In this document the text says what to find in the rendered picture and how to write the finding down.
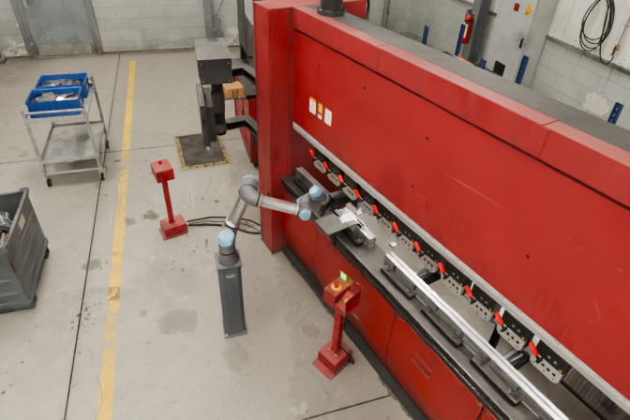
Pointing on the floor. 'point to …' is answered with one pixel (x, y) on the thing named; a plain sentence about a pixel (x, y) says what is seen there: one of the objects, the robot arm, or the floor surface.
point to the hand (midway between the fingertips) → (337, 215)
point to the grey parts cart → (70, 137)
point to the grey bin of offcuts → (20, 251)
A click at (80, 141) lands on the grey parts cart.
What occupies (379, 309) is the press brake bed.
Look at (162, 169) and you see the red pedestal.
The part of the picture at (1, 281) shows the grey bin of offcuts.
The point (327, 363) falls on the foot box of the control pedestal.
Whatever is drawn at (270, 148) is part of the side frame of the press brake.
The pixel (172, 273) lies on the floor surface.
